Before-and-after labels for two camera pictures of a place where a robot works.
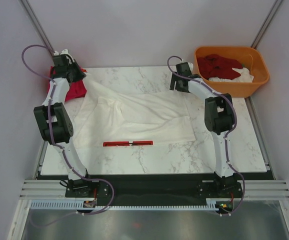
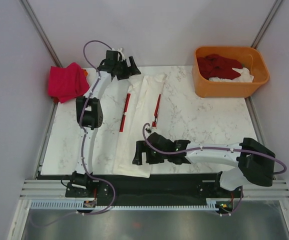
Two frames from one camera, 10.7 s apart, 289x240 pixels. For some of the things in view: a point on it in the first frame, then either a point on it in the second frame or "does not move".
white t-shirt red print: [106, 117] → [141, 107]
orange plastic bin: [252, 59] does not move
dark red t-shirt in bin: [212, 66] does not move
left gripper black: [80, 75] → [131, 70]
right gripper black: [175, 78] → [137, 159]
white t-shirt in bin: [245, 76] does not move
